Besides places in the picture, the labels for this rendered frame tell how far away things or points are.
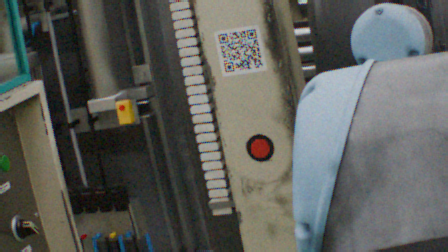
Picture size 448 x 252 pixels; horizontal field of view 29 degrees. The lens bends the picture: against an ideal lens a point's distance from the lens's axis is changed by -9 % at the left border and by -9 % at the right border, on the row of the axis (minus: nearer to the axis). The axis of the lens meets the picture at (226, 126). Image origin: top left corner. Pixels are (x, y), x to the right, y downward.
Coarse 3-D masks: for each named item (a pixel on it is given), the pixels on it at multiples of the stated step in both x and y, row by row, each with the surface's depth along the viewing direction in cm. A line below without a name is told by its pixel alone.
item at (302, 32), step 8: (296, 24) 200; (304, 24) 200; (296, 32) 188; (304, 32) 188; (304, 40) 188; (304, 48) 188; (304, 56) 188; (312, 56) 187; (304, 64) 190; (312, 64) 189; (304, 72) 190; (312, 72) 189
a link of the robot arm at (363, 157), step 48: (336, 96) 51; (384, 96) 50; (432, 96) 49; (336, 144) 49; (384, 144) 49; (432, 144) 48; (336, 192) 49; (384, 192) 48; (432, 192) 48; (336, 240) 50; (384, 240) 48; (432, 240) 47
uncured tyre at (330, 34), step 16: (320, 0) 129; (336, 0) 127; (352, 0) 125; (368, 0) 125; (432, 0) 121; (320, 16) 129; (336, 16) 126; (352, 16) 125; (320, 32) 129; (336, 32) 126; (320, 48) 129; (336, 48) 126; (320, 64) 130; (336, 64) 127; (352, 64) 125
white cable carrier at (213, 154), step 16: (176, 0) 152; (192, 0) 155; (176, 16) 152; (192, 16) 156; (176, 32) 153; (192, 32) 152; (192, 48) 153; (192, 64) 154; (192, 80) 154; (208, 80) 158; (192, 96) 155; (208, 96) 155; (192, 112) 156; (208, 112) 157; (208, 128) 156; (208, 144) 156; (208, 160) 158; (224, 160) 158; (208, 176) 158; (224, 176) 157; (224, 192) 158; (224, 208) 158
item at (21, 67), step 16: (0, 0) 124; (0, 16) 123; (16, 16) 127; (0, 32) 123; (16, 32) 127; (0, 48) 123; (16, 48) 127; (0, 64) 122; (16, 64) 127; (0, 80) 122; (16, 80) 125
